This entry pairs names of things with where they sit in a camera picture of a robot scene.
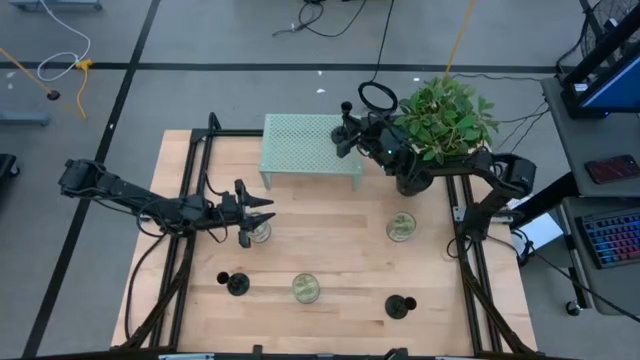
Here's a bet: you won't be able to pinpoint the long black power cable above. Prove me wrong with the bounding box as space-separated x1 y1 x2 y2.
519 239 640 324

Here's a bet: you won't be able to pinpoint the grey stand base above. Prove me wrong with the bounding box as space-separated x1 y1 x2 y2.
8 0 104 12
0 110 51 127

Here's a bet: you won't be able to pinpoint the yellow floor cable with plug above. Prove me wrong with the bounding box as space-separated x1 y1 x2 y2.
74 58 95 120

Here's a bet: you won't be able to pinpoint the thin black desk cables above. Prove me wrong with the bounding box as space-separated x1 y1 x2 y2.
492 99 551 169

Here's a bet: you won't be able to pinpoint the yellow hanging cord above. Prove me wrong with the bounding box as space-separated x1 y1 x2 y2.
443 0 476 79

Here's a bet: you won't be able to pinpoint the backlit rainbow keyboard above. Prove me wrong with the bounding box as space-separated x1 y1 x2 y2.
574 209 640 270

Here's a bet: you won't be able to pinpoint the black frame rail with clips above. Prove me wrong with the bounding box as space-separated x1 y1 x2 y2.
29 344 571 360

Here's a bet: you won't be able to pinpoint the green leafy plant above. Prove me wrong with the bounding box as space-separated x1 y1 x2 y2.
393 74 501 166

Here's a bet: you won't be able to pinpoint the black aluminium frame cross rail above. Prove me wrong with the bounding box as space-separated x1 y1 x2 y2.
189 127 265 139

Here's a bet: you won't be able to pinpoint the black floor fan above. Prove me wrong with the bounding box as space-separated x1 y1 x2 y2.
579 0 640 61

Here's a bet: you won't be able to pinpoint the white floor cable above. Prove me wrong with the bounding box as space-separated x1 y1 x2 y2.
36 0 93 84

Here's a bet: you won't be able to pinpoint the orange rod with black foot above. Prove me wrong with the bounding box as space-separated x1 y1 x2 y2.
0 47 61 102

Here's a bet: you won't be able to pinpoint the dark red smartphone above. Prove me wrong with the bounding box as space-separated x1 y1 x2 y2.
583 153 640 185

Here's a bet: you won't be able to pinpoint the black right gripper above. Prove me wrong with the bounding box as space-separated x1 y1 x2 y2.
335 114 401 169

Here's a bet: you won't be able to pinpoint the glass candle jar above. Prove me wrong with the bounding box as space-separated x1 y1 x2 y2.
247 211 273 245
385 210 418 244
291 272 322 305

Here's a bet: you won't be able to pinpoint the loose black floor cable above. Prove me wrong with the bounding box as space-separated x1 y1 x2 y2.
272 0 369 39

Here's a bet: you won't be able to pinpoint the monitor with blue screen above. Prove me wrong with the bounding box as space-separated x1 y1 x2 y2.
560 17 640 120

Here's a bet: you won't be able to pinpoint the white box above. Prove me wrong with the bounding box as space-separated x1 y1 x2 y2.
512 212 565 256

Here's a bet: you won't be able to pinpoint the grey keyboard desk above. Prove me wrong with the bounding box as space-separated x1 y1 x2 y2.
557 196 640 316

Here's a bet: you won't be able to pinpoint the coiled black cable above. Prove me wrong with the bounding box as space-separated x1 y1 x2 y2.
357 0 400 116

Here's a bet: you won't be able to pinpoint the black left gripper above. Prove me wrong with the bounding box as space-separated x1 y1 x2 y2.
217 178 277 250

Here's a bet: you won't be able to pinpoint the black aluminium frame side rails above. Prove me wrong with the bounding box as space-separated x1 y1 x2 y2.
112 112 224 351
444 174 539 357

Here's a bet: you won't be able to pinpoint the green perforated metal shelf riser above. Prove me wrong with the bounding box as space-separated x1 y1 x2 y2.
258 113 365 192

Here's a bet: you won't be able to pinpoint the black candle stick holder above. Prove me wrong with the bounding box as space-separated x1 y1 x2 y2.
384 294 418 321
216 271 251 297
330 101 357 146

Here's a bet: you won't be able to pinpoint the black plant pot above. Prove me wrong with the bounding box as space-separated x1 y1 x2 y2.
394 167 435 198

